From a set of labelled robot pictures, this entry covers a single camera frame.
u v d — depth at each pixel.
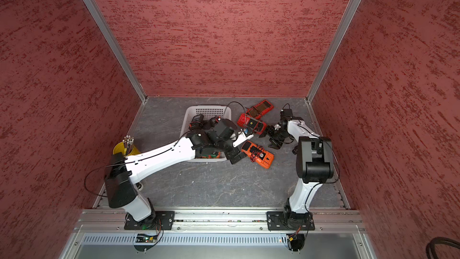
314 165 0.50
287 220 0.67
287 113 0.81
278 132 0.83
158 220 0.73
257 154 0.89
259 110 1.10
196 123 0.95
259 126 0.97
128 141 0.79
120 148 0.86
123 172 0.48
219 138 0.58
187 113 1.00
